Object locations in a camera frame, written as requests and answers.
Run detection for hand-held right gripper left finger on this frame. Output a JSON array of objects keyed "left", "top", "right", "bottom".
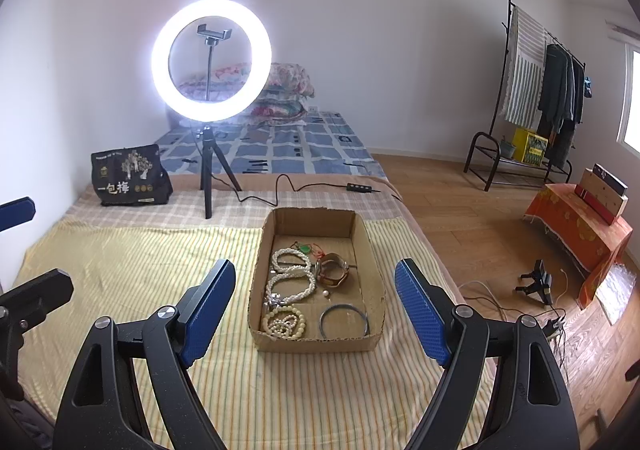
[{"left": 52, "top": 259, "right": 237, "bottom": 450}]

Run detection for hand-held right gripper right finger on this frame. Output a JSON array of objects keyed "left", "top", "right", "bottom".
[{"left": 394, "top": 258, "right": 581, "bottom": 450}]

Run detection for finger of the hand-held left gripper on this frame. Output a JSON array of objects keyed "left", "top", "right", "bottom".
[
  {"left": 0, "top": 197, "right": 37, "bottom": 233},
  {"left": 0, "top": 269, "right": 75, "bottom": 401}
]

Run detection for dark thin bangle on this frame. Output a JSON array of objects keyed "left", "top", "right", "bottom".
[{"left": 319, "top": 302, "right": 371, "bottom": 338}]

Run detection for cream bead bracelet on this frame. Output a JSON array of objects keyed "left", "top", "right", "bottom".
[{"left": 261, "top": 306, "right": 307, "bottom": 341}]

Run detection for gold wristwatch with red strap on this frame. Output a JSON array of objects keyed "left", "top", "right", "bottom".
[{"left": 316, "top": 252, "right": 352, "bottom": 288}]

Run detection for white pearl necklace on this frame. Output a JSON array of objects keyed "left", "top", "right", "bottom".
[{"left": 264, "top": 246, "right": 322, "bottom": 309}]

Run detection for cardboard box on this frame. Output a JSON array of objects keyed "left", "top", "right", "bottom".
[{"left": 247, "top": 207, "right": 388, "bottom": 355}]

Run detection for green pendant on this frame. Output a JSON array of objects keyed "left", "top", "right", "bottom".
[{"left": 294, "top": 241, "right": 332, "bottom": 263}]

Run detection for yellow striped blanket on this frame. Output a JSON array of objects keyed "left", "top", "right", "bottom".
[{"left": 12, "top": 219, "right": 497, "bottom": 450}]

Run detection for black printed bag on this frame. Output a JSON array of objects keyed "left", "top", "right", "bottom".
[{"left": 91, "top": 145, "right": 174, "bottom": 208}]

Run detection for small black tripod on floor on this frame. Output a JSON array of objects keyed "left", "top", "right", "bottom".
[{"left": 515, "top": 260, "right": 554, "bottom": 305}]

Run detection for dark knitted clothing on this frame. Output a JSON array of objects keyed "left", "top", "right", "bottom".
[{"left": 0, "top": 392, "right": 53, "bottom": 450}]

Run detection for orange cloth covered table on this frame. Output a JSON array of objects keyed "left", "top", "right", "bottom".
[{"left": 523, "top": 183, "right": 634, "bottom": 311}]

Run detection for blue patterned bed sheet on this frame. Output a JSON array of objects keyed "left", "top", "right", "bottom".
[{"left": 152, "top": 110, "right": 389, "bottom": 179}]

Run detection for yellow box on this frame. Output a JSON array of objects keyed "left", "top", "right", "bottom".
[{"left": 513, "top": 127, "right": 549, "bottom": 165}]

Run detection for red and dark gift box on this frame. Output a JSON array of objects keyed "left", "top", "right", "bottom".
[{"left": 575, "top": 163, "right": 629, "bottom": 225}]

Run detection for folded floral quilts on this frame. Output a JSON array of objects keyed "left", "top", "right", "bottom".
[{"left": 177, "top": 62, "right": 317, "bottom": 127}]

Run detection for striped hanging cloth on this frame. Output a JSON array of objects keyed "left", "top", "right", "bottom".
[{"left": 501, "top": 7, "right": 547, "bottom": 127}]

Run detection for dark hanging clothes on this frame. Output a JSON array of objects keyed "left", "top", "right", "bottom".
[{"left": 537, "top": 44, "right": 586, "bottom": 167}]

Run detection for phone holder on gooseneck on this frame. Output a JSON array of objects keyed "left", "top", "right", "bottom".
[{"left": 196, "top": 23, "right": 234, "bottom": 103}]

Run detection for black clothes rack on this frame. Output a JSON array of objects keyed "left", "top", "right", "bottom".
[{"left": 464, "top": 0, "right": 587, "bottom": 191}]

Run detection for window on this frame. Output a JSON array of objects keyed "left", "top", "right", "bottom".
[{"left": 617, "top": 44, "right": 640, "bottom": 155}]

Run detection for white cable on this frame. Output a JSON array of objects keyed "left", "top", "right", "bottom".
[{"left": 457, "top": 270, "right": 569, "bottom": 317}]

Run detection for small pearl bracelet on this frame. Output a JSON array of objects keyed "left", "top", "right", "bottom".
[{"left": 267, "top": 314, "right": 296, "bottom": 337}]

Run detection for black plug with cables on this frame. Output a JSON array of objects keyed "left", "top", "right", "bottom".
[{"left": 542, "top": 309, "right": 569, "bottom": 371}]

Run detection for black power cable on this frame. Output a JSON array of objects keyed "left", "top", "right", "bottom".
[{"left": 210, "top": 173, "right": 404, "bottom": 207}]

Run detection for white ring light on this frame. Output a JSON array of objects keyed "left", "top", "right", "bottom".
[{"left": 151, "top": 0, "right": 273, "bottom": 121}]

